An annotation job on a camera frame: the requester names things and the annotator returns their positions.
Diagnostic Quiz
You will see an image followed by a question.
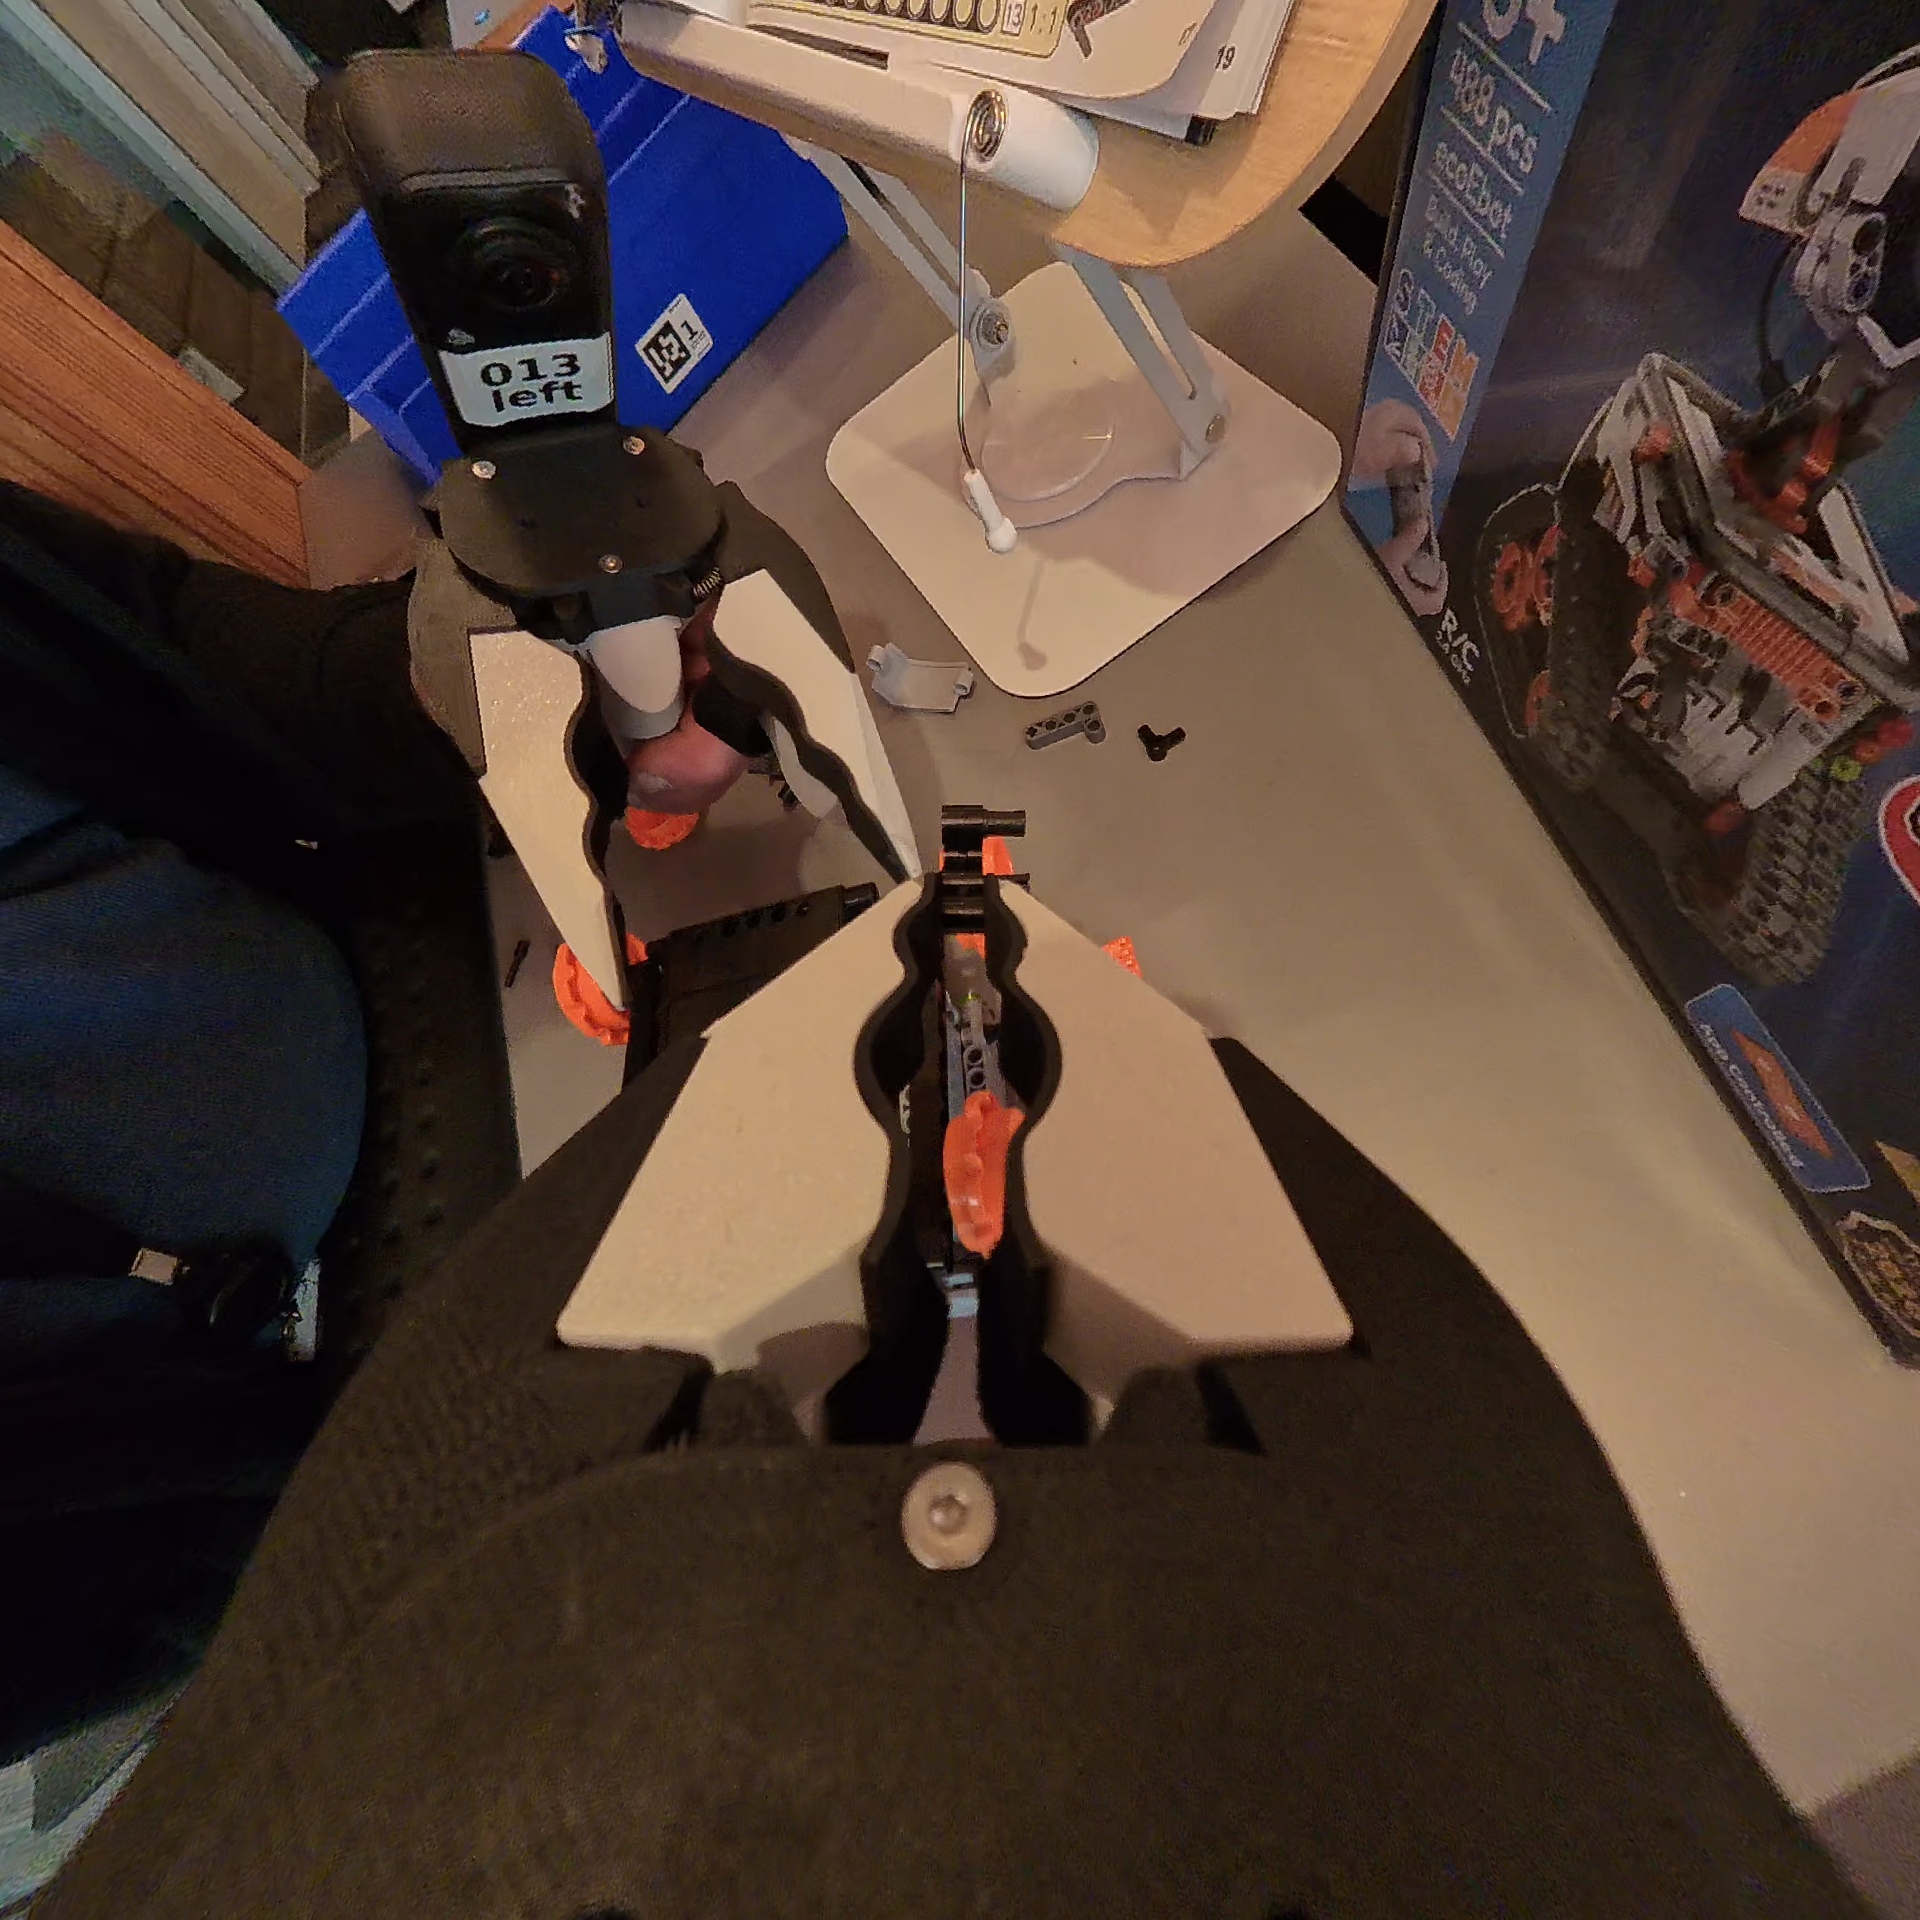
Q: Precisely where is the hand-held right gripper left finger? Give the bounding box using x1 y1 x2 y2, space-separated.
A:
555 877 945 1445

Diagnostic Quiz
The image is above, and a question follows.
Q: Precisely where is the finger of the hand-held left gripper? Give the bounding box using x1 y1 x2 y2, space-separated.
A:
694 573 924 885
468 631 634 1015

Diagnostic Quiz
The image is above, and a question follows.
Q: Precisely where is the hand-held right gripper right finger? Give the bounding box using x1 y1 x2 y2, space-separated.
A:
989 877 1356 1445

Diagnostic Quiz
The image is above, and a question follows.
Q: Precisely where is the toy robot model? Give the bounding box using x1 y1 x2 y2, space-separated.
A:
550 803 1142 1322

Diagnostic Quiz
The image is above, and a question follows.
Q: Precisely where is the white instruction booklet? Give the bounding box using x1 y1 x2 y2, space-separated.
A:
744 0 1299 121

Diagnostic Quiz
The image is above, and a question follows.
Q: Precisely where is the person's left forearm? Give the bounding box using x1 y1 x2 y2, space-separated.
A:
0 481 436 842

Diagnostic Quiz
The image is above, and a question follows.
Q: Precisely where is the person's left hand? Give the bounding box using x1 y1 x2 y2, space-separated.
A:
626 615 741 808

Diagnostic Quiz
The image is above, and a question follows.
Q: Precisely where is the grey curved panel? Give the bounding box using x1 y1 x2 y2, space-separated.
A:
866 643 976 712

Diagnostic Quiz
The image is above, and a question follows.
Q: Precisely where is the book stand with wooden board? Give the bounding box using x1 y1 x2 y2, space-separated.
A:
609 0 1443 700

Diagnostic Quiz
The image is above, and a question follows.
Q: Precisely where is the blue bin with white tag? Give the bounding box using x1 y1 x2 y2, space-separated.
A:
276 17 849 453

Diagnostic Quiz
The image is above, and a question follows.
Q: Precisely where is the wooden cabinet side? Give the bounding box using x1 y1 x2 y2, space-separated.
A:
0 224 317 591

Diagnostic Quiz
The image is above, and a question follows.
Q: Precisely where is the person's clothed body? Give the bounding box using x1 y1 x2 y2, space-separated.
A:
0 751 513 1772

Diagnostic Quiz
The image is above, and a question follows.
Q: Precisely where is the robot kit box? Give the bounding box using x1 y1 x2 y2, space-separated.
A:
1341 0 1920 1368

